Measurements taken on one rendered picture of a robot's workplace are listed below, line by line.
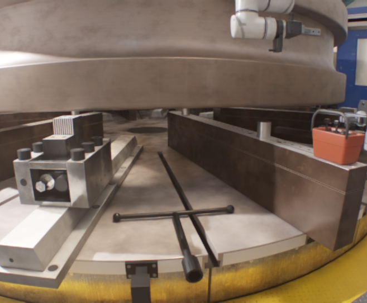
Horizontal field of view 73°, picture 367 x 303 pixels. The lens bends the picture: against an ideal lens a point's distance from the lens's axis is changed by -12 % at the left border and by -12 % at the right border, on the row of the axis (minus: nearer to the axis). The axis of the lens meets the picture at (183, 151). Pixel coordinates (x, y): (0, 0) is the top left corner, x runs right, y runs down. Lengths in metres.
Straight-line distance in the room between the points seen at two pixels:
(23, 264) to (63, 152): 0.52
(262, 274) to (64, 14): 1.75
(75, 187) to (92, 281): 0.42
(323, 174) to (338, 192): 0.10
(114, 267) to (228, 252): 0.48
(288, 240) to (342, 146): 0.50
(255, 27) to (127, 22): 0.81
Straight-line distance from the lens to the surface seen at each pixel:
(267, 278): 1.48
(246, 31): 1.08
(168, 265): 1.19
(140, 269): 1.14
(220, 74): 1.55
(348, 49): 6.69
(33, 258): 1.09
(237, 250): 1.24
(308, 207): 1.36
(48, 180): 1.37
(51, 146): 1.35
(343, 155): 1.21
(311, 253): 1.61
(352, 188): 1.24
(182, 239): 1.23
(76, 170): 1.23
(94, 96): 1.50
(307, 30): 1.18
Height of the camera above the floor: 0.99
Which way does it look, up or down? 14 degrees down
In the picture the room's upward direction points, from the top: straight up
